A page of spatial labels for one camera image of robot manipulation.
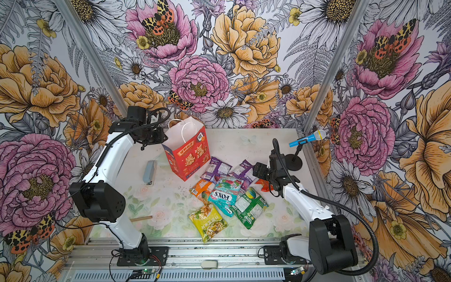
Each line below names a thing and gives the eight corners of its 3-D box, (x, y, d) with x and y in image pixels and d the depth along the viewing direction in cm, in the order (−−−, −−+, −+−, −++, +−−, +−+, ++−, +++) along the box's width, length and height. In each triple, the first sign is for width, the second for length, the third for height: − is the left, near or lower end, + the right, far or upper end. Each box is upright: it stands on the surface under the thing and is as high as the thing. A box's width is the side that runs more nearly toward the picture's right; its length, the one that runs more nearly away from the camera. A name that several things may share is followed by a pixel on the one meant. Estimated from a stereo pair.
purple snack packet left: (201, 177, 100) (200, 174, 97) (212, 160, 108) (211, 156, 105) (222, 186, 97) (222, 183, 94) (231, 167, 105) (231, 164, 102)
